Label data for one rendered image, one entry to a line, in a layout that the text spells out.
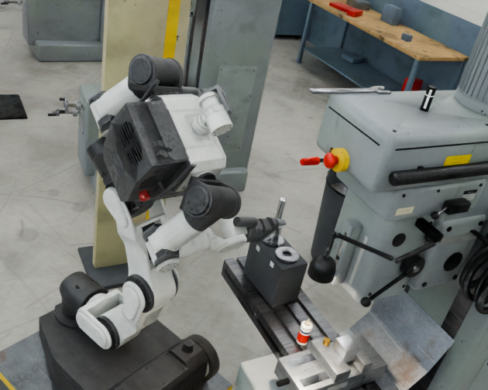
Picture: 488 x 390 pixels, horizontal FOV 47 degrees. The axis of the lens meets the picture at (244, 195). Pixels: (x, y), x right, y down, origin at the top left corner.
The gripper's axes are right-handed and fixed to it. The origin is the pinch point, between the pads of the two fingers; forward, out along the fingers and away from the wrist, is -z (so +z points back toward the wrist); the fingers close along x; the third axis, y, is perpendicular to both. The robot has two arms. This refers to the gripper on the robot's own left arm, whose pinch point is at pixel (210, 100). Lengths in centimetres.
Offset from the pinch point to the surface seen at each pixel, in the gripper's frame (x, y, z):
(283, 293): -2, -80, 2
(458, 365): 45, -123, -7
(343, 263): 40, -74, 36
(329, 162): 57, -48, 57
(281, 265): 4, -69, 7
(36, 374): -104, -72, 40
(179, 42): -36, 53, -56
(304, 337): 5, -95, 13
